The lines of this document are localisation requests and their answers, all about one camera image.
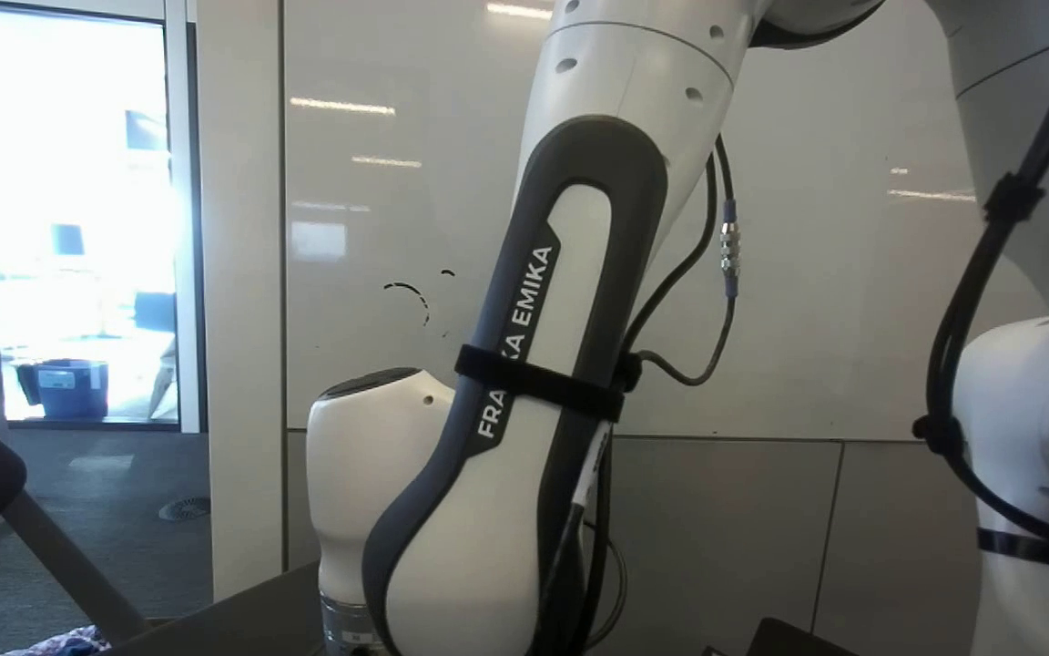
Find thick black cable bundle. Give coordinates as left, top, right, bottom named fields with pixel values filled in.
left=909, top=0, right=1049, bottom=578

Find dark angular object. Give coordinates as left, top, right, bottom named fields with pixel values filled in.
left=698, top=613, right=860, bottom=656

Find background office chair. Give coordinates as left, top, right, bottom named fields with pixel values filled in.
left=130, top=289, right=186, bottom=422

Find black velcro strap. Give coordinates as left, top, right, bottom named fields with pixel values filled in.
left=452, top=343, right=645, bottom=425

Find blue white patterned cloth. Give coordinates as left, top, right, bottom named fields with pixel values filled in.
left=0, top=619, right=113, bottom=656

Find blue storage bin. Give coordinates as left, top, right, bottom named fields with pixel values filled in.
left=13, top=357, right=113, bottom=425

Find white glass whiteboard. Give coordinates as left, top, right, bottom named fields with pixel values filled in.
left=280, top=0, right=1049, bottom=443

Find round floor outlet cover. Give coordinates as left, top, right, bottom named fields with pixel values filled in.
left=157, top=493, right=214, bottom=528

